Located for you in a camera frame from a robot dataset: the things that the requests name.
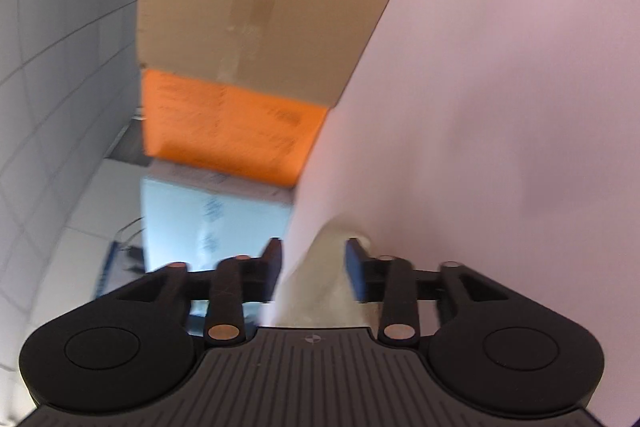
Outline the beige knit garment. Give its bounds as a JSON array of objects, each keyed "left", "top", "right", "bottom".
[{"left": 260, "top": 219, "right": 386, "bottom": 330}]

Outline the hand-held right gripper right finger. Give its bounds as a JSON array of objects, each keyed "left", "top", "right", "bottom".
[{"left": 345, "top": 237, "right": 508, "bottom": 348}]

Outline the orange cardboard box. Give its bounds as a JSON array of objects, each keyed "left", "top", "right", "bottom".
[{"left": 140, "top": 69, "right": 331, "bottom": 188}]

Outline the light blue cardboard box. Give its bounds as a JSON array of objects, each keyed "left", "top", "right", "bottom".
[{"left": 139, "top": 159, "right": 296, "bottom": 328}]

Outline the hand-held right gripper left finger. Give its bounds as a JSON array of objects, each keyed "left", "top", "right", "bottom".
[{"left": 117, "top": 237, "right": 283, "bottom": 348}]

